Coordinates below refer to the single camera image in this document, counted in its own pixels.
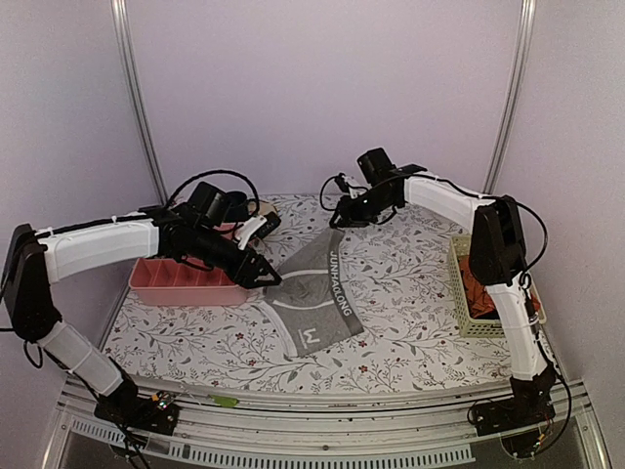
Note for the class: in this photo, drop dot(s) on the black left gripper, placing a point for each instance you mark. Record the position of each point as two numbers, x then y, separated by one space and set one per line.
246 277

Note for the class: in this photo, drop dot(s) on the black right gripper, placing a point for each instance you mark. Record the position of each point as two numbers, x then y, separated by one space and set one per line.
347 216

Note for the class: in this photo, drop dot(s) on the grey boxer underwear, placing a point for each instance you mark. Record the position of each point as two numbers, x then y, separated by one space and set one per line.
313 308

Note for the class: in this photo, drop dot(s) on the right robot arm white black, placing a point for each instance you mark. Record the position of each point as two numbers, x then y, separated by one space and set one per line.
497 257

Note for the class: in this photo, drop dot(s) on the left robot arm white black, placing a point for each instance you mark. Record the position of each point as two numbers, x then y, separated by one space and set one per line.
38 259

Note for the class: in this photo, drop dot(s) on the dark blue mug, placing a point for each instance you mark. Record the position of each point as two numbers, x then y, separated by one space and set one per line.
241 207

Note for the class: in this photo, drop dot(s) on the beige plush toy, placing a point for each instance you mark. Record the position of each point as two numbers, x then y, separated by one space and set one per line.
266 210

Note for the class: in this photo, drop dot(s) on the floral tablecloth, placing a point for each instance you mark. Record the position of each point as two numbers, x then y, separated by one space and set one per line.
362 311

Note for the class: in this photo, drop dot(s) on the pink divided organizer box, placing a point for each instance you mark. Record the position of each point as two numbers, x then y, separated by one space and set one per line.
164 282

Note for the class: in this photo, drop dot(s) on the green tape scrap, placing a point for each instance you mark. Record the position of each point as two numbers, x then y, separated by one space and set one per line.
224 401

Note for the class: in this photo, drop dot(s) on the orange clothes in basket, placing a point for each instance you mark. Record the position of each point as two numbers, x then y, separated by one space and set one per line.
480 304

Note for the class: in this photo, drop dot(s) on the pale green plastic basket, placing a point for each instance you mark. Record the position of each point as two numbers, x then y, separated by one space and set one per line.
459 246

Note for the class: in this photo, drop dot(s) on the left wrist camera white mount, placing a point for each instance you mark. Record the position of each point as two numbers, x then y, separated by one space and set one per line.
256 227

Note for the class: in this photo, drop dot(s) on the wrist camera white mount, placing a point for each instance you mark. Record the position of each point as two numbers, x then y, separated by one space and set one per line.
349 185
256 227

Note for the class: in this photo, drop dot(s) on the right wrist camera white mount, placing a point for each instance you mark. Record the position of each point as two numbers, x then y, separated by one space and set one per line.
349 185

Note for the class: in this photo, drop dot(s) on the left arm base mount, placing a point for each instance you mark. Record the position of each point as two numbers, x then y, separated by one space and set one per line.
137 413

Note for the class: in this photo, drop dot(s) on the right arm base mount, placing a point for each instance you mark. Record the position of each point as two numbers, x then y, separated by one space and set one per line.
489 416

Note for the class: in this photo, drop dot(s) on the right aluminium frame post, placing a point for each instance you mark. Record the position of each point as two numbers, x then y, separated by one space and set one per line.
518 69

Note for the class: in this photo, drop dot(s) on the aluminium frame post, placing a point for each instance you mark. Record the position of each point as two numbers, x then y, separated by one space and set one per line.
123 35
518 69

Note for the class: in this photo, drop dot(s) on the left aluminium frame post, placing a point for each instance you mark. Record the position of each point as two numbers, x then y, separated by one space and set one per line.
123 35

